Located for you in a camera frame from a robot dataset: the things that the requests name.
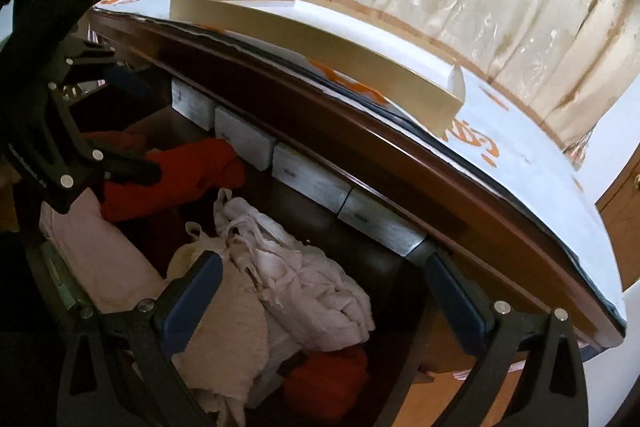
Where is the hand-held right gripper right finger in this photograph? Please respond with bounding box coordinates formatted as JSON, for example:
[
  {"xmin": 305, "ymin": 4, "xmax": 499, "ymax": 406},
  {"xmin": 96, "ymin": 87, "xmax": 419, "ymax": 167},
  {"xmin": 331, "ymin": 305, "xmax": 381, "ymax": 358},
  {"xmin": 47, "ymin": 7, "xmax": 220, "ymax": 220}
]
[{"xmin": 426, "ymin": 252, "xmax": 590, "ymax": 427}]

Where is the pale underwear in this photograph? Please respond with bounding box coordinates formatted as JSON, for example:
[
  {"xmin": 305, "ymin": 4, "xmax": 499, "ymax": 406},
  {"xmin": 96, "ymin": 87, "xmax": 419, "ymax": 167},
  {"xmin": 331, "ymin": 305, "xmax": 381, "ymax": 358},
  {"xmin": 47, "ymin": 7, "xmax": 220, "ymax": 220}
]
[{"xmin": 212, "ymin": 188, "xmax": 377, "ymax": 355}]

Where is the brown wooden table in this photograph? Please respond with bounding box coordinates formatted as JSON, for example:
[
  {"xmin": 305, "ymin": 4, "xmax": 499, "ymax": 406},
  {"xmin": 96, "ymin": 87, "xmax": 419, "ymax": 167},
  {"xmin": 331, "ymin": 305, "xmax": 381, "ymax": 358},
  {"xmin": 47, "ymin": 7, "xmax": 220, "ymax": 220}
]
[{"xmin": 85, "ymin": 12, "xmax": 623, "ymax": 375}]

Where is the white box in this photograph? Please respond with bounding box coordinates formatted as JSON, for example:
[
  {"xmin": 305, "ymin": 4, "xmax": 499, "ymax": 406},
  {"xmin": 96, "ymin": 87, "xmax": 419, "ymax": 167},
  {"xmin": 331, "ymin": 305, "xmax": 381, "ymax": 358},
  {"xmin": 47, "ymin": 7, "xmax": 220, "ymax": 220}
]
[
  {"xmin": 272, "ymin": 143, "xmax": 353, "ymax": 212},
  {"xmin": 337, "ymin": 189, "xmax": 427, "ymax": 258},
  {"xmin": 171, "ymin": 79, "xmax": 217, "ymax": 132},
  {"xmin": 214, "ymin": 107, "xmax": 277, "ymax": 172}
]

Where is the orange-red underwear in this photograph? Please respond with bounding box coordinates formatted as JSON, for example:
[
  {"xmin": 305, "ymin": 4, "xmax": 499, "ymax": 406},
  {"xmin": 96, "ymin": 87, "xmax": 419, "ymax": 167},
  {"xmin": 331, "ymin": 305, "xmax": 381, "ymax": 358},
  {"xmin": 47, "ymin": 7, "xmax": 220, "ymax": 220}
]
[{"xmin": 282, "ymin": 347, "xmax": 370, "ymax": 408}]

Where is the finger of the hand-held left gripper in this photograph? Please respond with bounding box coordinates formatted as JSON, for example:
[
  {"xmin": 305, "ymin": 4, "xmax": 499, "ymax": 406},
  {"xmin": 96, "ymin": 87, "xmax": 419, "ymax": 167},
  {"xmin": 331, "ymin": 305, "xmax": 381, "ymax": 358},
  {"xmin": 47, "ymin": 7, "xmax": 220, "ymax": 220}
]
[
  {"xmin": 47, "ymin": 38, "xmax": 165, "ymax": 102},
  {"xmin": 47, "ymin": 92, "xmax": 163, "ymax": 215}
]

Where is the small red underwear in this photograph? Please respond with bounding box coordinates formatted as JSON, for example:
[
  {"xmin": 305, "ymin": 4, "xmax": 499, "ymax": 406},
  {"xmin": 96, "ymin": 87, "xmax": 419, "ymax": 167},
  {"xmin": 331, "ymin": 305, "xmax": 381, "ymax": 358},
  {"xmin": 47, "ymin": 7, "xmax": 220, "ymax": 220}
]
[{"xmin": 81, "ymin": 131, "xmax": 149, "ymax": 154}]

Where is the red underwear grey waistband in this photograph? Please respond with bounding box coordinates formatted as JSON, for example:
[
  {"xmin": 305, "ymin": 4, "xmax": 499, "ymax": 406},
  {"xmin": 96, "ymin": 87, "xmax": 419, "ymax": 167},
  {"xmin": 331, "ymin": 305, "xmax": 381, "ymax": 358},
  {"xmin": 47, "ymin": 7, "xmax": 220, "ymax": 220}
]
[{"xmin": 100, "ymin": 139, "xmax": 247, "ymax": 223}]

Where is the pink underwear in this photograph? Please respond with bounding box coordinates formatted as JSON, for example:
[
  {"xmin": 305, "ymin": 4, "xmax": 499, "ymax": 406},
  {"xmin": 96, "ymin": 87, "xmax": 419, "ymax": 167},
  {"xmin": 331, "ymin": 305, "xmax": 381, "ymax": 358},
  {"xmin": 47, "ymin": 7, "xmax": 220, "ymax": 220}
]
[{"xmin": 39, "ymin": 187, "xmax": 168, "ymax": 315}]

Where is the light wooden tray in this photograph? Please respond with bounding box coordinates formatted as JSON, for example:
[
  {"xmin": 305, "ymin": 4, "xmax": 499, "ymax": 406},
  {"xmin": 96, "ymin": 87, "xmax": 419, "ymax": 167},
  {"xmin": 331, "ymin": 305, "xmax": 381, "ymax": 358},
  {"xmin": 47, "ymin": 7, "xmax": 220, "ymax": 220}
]
[{"xmin": 170, "ymin": 0, "xmax": 466, "ymax": 138}]

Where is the white orange-print tablecloth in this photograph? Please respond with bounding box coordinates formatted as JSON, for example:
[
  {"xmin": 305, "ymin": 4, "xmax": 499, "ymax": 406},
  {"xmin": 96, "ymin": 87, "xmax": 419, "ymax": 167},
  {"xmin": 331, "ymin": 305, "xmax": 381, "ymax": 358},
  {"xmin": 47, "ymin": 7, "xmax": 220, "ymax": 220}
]
[{"xmin": 92, "ymin": 0, "xmax": 630, "ymax": 338}]

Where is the wooden door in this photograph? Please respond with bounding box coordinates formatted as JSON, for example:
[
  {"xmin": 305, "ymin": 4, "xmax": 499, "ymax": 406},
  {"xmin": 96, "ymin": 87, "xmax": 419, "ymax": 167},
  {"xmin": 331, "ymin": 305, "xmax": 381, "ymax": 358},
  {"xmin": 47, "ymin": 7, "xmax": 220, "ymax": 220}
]
[{"xmin": 595, "ymin": 157, "xmax": 640, "ymax": 288}]

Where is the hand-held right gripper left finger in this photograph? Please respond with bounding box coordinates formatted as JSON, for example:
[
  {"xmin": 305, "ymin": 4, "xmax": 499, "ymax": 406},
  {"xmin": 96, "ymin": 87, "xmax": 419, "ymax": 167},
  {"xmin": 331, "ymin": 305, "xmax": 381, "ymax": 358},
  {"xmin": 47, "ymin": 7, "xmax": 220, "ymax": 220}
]
[{"xmin": 55, "ymin": 251, "xmax": 224, "ymax": 427}]

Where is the beige underwear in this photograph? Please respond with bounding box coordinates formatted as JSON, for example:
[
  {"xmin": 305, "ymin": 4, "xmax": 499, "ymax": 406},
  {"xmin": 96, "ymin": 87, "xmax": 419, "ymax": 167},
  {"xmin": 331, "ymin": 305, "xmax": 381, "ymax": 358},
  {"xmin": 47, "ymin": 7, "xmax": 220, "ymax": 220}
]
[{"xmin": 166, "ymin": 222, "xmax": 271, "ymax": 413}]

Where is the green box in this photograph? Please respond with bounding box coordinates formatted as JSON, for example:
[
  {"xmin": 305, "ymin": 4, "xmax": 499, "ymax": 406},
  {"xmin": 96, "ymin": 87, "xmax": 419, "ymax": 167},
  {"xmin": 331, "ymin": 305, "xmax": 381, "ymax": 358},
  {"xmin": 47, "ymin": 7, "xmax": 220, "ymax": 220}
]
[{"xmin": 39, "ymin": 239, "xmax": 81, "ymax": 313}]

